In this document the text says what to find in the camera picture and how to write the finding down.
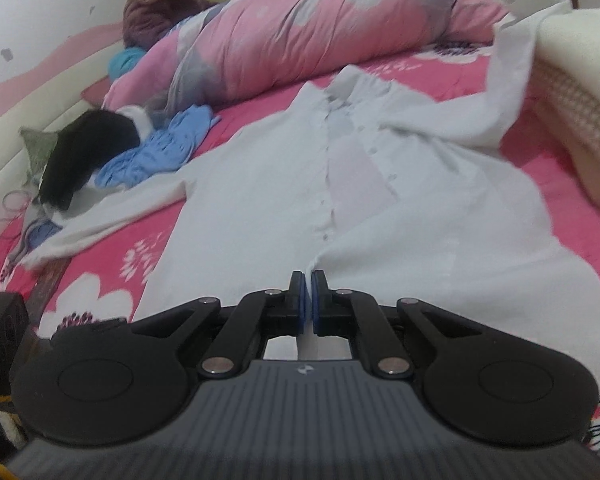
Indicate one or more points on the pink grey floral duvet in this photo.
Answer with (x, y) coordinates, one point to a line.
(290, 35)

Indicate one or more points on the cream padded headboard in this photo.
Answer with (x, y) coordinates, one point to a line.
(30, 110)

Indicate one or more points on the green patterned cushion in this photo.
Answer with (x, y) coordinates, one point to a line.
(35, 147)

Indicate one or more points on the teal cloth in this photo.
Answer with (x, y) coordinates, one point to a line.
(122, 62)

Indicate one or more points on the stack of folded clothes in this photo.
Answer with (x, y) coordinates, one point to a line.
(585, 45)

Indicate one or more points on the blue crumpled cloth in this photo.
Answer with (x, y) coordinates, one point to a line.
(155, 155)

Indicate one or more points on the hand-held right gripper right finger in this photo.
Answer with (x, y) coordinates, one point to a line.
(317, 305)

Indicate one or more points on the white shirt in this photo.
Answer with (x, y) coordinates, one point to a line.
(260, 200)

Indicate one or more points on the pink floral bed blanket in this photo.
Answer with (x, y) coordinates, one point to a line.
(95, 255)

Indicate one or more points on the pink checked folded cloth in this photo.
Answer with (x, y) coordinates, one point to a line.
(580, 105)

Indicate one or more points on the pink pillow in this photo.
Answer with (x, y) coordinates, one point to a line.
(96, 92)

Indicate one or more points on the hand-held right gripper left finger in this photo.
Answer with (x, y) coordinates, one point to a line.
(304, 305)

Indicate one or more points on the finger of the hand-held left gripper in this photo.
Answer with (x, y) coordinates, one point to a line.
(90, 329)

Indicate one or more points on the black garment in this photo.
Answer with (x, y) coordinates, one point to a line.
(85, 150)

